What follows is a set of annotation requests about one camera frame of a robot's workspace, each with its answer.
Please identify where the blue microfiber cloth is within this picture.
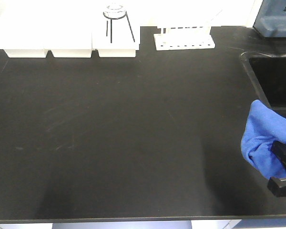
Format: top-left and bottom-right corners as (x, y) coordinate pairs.
(241, 100), (286, 179)

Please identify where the black lab sink basin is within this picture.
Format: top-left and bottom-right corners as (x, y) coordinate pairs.
(240, 52), (286, 118)

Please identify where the blue pegboard drying rack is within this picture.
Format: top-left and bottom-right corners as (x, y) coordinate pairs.
(253, 0), (286, 38)

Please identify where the white test tube rack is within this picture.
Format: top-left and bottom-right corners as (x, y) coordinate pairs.
(153, 26), (215, 51)

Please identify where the white plastic tray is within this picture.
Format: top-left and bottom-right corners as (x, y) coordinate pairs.
(92, 10), (141, 58)

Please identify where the white middle tray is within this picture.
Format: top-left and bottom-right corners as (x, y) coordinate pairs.
(44, 15), (93, 58)

